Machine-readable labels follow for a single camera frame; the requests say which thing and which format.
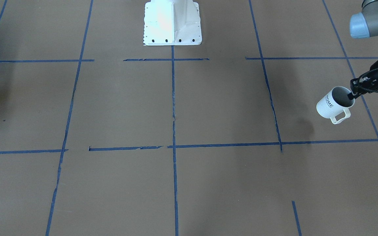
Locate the white ribbed HOME mug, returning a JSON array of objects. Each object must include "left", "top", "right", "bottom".
[{"left": 316, "top": 87, "right": 355, "bottom": 125}]

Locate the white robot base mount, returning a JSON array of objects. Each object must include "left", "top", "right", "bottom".
[{"left": 143, "top": 0, "right": 202, "bottom": 46}]

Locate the brown paper table cover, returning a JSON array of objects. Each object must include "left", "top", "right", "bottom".
[{"left": 0, "top": 0, "right": 378, "bottom": 236}]

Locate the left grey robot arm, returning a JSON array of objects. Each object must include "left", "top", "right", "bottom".
[{"left": 348, "top": 0, "right": 378, "bottom": 100}]

